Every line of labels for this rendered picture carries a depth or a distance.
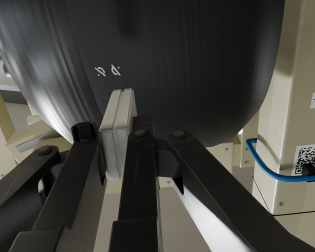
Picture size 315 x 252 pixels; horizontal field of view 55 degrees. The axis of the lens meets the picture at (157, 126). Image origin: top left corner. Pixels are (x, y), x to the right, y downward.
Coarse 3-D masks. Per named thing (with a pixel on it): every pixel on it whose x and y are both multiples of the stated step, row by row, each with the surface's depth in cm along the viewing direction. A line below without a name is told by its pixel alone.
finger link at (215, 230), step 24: (168, 144) 14; (192, 144) 13; (192, 168) 11; (216, 168) 11; (192, 192) 11; (216, 192) 10; (240, 192) 10; (192, 216) 12; (216, 216) 9; (240, 216) 9; (264, 216) 8; (216, 240) 10; (240, 240) 8; (264, 240) 8; (288, 240) 8
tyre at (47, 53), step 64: (0, 0) 25; (64, 0) 24; (128, 0) 24; (192, 0) 24; (256, 0) 25; (64, 64) 27; (128, 64) 27; (192, 64) 27; (256, 64) 29; (64, 128) 34; (192, 128) 35
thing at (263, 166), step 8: (248, 144) 68; (256, 152) 64; (256, 160) 62; (264, 168) 60; (304, 168) 58; (312, 168) 57; (272, 176) 58; (280, 176) 57; (288, 176) 57; (296, 176) 57; (304, 176) 57; (312, 176) 57
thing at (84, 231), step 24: (72, 144) 14; (96, 144) 14; (72, 168) 12; (96, 168) 13; (72, 192) 11; (96, 192) 13; (48, 216) 10; (72, 216) 9; (96, 216) 12; (24, 240) 8; (48, 240) 8; (72, 240) 9
